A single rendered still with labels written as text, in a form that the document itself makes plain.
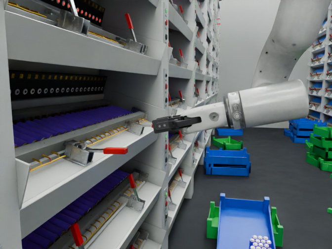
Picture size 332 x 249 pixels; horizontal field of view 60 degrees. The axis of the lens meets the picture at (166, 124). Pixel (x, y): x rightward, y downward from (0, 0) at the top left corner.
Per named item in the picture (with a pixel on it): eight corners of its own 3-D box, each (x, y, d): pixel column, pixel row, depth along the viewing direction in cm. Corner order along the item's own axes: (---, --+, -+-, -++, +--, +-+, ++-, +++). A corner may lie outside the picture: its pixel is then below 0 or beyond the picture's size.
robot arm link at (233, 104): (246, 131, 60) (231, 133, 61) (244, 125, 69) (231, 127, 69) (238, 91, 59) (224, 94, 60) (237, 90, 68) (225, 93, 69)
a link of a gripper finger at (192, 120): (187, 126, 59) (170, 128, 63) (211, 118, 64) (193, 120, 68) (186, 120, 59) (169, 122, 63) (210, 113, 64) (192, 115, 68)
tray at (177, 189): (188, 184, 162) (196, 161, 159) (164, 240, 103) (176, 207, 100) (155, 171, 165) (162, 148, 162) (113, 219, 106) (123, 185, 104)
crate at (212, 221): (274, 223, 134) (275, 206, 133) (282, 246, 115) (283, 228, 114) (210, 216, 141) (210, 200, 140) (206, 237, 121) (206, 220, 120)
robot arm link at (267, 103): (237, 87, 68) (239, 94, 59) (297, 75, 65) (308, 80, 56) (243, 121, 70) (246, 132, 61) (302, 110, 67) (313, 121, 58)
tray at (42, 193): (157, 139, 89) (166, 110, 87) (11, 247, 30) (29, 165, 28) (99, 117, 92) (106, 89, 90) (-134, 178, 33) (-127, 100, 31)
